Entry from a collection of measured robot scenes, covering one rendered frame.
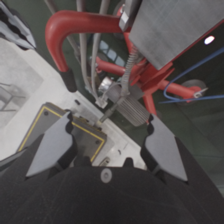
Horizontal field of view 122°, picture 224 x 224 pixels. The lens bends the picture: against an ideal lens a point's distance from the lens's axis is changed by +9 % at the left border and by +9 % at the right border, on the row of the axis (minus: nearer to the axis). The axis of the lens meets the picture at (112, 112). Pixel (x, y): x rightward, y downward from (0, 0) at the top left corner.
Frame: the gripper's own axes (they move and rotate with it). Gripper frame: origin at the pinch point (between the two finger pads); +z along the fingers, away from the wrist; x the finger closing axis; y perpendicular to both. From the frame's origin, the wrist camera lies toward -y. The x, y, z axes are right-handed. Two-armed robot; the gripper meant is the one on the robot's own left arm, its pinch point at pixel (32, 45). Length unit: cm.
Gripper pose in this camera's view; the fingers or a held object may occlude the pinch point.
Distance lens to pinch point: 34.8
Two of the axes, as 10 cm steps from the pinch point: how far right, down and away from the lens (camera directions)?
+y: 2.5, -1.4, -9.6
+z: 7.3, 6.7, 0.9
